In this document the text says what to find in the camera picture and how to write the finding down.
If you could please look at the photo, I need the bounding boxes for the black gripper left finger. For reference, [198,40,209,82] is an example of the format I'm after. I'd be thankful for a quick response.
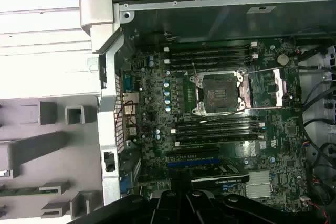
[68,169,185,224]

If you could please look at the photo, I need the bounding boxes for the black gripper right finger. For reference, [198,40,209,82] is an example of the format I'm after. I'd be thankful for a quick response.
[181,169,327,224]

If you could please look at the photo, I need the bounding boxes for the metal socket cover frame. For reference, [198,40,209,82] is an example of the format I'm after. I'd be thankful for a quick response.
[241,67,289,110]

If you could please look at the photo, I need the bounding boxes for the CPU socket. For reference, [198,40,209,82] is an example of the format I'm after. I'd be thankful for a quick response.
[188,71,249,116]

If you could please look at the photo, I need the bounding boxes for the black graphics card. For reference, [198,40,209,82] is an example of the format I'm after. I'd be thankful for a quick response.
[190,163,250,190]

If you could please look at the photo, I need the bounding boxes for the blue expansion slot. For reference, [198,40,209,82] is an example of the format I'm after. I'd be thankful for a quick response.
[167,158,221,169]

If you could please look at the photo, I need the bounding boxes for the black expansion slot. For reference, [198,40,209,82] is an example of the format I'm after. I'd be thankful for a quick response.
[166,147,221,159]

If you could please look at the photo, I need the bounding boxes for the silver finned chipset heatsink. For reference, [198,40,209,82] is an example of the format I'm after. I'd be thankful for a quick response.
[245,170,271,199]

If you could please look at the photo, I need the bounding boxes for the green motherboard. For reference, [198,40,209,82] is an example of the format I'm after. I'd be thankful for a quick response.
[119,36,310,213]

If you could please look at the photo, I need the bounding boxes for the RAM slot white clips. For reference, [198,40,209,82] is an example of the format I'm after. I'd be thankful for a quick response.
[163,52,259,65]
[174,133,265,148]
[163,40,259,53]
[170,121,265,135]

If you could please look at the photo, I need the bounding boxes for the grey parts rack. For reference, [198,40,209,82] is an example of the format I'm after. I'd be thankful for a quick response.
[0,94,102,224]

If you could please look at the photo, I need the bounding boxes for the blue serial port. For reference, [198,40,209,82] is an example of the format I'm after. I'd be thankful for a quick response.
[122,74,135,91]

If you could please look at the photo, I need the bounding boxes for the green RAM stick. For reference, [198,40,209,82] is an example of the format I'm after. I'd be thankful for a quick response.
[0,186,40,197]

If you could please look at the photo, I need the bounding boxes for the round coin cell battery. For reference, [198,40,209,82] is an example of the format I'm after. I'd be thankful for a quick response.
[277,53,289,66]

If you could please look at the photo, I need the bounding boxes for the open black PC case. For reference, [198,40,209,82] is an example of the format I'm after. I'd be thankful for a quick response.
[78,0,336,224]

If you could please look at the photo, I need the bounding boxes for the white certification sticker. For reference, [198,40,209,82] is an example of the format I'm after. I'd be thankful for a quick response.
[247,5,277,15]

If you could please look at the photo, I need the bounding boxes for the red and black twisted wire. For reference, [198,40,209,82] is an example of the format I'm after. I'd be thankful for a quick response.
[114,99,144,133]

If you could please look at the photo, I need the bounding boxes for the black wire white plug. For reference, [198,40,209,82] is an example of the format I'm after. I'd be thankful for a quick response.
[162,30,176,42]

